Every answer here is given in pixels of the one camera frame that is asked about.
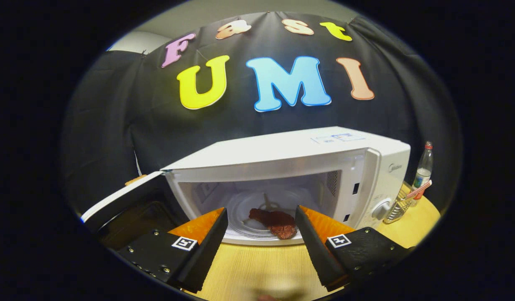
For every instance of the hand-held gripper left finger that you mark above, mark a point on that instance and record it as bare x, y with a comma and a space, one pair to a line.
205, 255

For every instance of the black backdrop cloth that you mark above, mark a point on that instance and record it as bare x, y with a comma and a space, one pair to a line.
115, 117

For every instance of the white toaster oven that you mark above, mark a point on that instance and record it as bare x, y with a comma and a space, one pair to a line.
282, 154

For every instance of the glass turntable plate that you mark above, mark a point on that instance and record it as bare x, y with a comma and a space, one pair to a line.
245, 209

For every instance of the red meat piece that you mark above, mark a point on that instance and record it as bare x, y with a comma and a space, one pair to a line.
278, 221

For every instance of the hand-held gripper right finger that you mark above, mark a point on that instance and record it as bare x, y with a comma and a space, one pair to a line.
318, 255

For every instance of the clear plastic water bottle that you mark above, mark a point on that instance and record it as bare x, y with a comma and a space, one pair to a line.
422, 175

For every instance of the red white striped straw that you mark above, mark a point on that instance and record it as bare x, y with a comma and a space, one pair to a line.
420, 188

